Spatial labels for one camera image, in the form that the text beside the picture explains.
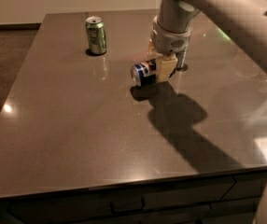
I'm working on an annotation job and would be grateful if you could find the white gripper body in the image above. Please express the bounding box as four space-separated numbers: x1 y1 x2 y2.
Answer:
150 17 191 55

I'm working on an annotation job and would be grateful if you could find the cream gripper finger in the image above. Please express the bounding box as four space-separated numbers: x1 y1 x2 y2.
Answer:
156 53 177 82
147 40 162 60

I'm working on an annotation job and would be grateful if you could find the blue pepsi can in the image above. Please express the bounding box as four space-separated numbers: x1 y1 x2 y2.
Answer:
131 60 160 87

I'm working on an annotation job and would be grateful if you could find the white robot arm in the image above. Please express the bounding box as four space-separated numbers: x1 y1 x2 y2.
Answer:
150 0 267 74

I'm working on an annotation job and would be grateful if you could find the tall silver can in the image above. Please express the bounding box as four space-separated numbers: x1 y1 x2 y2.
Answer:
176 43 189 70

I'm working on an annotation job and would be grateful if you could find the green soda can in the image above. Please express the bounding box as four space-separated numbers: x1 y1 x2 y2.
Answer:
85 16 106 55

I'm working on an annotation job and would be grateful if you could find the dark cabinet drawer front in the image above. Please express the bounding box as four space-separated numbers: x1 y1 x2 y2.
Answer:
8 176 234 224

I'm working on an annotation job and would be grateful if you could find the dark cabinet drawer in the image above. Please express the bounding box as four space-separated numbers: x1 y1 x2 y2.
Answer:
8 176 234 224
202 170 267 224

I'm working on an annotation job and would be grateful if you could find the dark right cabinet drawer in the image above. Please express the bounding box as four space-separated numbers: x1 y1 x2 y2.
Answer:
202 170 267 224

